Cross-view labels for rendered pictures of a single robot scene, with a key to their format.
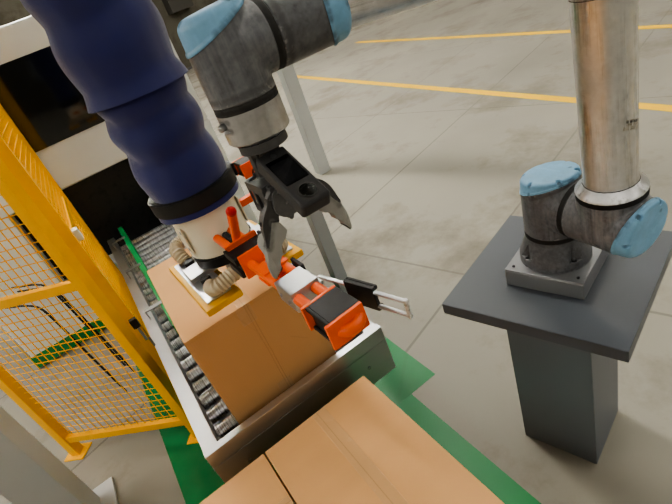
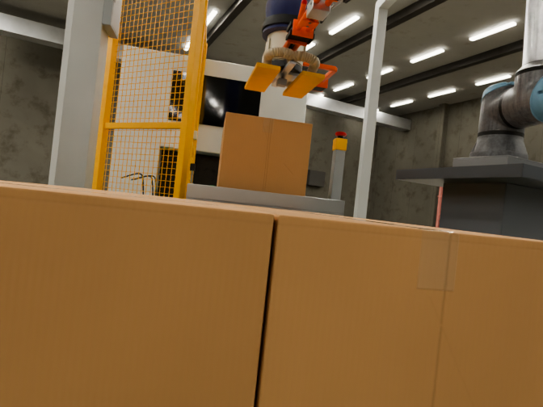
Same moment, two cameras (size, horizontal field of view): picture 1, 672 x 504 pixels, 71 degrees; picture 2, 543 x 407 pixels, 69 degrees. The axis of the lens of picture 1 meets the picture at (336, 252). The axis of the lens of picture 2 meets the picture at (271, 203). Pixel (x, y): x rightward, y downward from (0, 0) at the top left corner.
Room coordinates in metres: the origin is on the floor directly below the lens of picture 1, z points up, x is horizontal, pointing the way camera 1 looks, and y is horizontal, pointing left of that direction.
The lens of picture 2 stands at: (-0.54, -0.09, 0.55)
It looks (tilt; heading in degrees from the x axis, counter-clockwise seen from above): 0 degrees down; 12
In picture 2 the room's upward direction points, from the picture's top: 6 degrees clockwise
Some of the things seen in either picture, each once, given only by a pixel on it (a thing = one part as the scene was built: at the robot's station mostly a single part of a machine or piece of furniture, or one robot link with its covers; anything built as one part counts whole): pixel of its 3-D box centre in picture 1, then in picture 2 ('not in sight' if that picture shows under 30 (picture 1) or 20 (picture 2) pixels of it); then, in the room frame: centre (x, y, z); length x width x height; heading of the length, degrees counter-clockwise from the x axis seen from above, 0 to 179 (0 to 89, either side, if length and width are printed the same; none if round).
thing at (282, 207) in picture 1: (275, 173); not in sight; (0.66, 0.04, 1.48); 0.09 x 0.08 x 0.12; 24
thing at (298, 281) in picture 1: (299, 288); (318, 8); (0.74, 0.09, 1.22); 0.07 x 0.07 x 0.04; 24
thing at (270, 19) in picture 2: (193, 188); (288, 30); (1.17, 0.28, 1.34); 0.23 x 0.23 x 0.04
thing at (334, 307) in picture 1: (334, 316); not in sight; (0.62, 0.04, 1.23); 0.08 x 0.07 x 0.05; 24
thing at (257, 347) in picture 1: (237, 312); (257, 167); (1.46, 0.42, 0.75); 0.60 x 0.40 x 0.40; 21
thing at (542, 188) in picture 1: (553, 199); (504, 110); (1.04, -0.60, 0.99); 0.17 x 0.15 x 0.18; 18
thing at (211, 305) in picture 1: (200, 276); (261, 75); (1.13, 0.37, 1.12); 0.34 x 0.10 x 0.05; 24
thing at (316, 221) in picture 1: (336, 271); (331, 220); (1.86, 0.03, 0.50); 0.07 x 0.07 x 1.00; 22
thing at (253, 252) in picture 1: (251, 253); (300, 32); (0.94, 0.18, 1.23); 0.10 x 0.08 x 0.06; 114
